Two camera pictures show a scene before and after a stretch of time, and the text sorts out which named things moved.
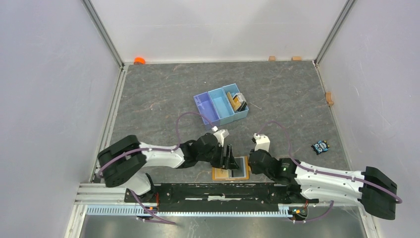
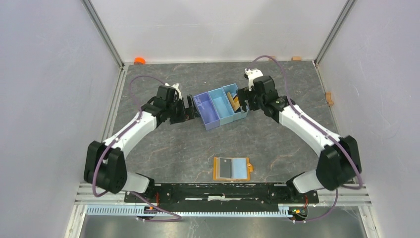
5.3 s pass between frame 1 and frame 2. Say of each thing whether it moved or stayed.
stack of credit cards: stayed
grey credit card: moved
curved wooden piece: stayed
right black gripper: moved
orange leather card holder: stayed
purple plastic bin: stayed
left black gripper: moved
